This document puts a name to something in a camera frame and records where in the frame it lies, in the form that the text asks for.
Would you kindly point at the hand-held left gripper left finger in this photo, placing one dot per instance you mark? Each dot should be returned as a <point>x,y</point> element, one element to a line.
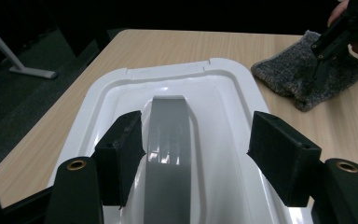
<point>118,158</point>

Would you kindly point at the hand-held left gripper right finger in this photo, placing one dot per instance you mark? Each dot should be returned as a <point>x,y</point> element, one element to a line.
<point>284,161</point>

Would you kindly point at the grey fluffy cloth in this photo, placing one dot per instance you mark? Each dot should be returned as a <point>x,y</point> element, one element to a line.
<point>286,77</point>

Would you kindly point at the white metal stand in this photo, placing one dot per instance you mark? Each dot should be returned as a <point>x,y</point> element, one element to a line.
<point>28,71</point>

